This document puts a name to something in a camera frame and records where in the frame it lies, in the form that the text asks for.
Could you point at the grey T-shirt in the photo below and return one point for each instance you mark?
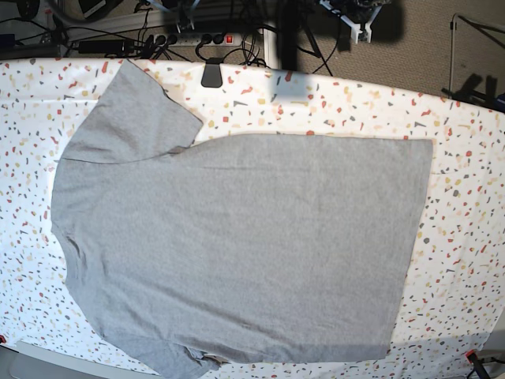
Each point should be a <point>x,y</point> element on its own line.
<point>250,248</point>

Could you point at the black table clamp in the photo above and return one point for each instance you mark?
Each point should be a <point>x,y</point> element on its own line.
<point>212,77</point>

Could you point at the white metal table leg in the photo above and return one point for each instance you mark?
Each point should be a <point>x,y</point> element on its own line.
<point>270,49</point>

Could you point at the white power strip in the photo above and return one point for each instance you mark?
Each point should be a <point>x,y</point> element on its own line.
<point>192,39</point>

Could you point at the black power adapter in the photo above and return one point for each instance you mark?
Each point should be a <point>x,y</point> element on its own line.
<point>106,46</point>

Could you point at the red clamp right corner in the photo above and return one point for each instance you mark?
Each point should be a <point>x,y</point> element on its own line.
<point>472,357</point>

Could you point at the metal frame stand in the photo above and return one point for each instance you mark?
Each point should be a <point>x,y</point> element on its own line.
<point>476,62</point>

